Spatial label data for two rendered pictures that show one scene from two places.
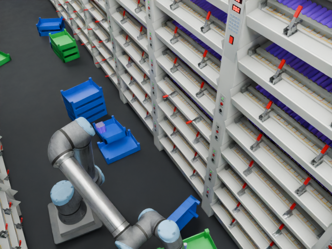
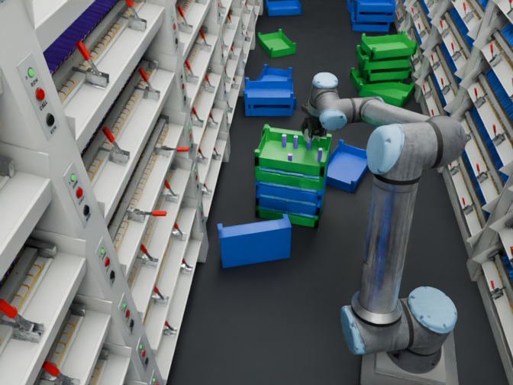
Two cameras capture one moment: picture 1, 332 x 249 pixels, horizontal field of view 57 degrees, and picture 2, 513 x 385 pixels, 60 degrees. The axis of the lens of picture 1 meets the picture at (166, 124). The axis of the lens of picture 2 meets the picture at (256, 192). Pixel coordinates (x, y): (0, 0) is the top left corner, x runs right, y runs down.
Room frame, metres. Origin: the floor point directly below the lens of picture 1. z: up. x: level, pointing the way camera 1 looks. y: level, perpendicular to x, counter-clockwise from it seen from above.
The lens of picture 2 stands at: (1.95, 0.66, 1.55)
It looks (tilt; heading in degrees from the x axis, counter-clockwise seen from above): 43 degrees down; 216
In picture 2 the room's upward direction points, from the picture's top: 1 degrees counter-clockwise
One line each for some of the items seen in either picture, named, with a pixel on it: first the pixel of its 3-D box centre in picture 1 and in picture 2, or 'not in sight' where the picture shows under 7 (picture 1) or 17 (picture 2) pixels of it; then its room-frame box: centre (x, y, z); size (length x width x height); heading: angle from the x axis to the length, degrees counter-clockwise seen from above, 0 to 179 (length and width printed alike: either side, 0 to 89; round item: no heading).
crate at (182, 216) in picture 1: (180, 221); (254, 241); (0.96, -0.08, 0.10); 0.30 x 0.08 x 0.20; 136
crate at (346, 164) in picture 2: not in sight; (346, 164); (0.21, -0.03, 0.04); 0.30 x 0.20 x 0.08; 5
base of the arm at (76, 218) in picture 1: (70, 208); (415, 339); (1.04, 0.65, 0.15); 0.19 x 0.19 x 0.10
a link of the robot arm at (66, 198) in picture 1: (66, 196); (424, 319); (1.05, 0.64, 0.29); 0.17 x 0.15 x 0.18; 134
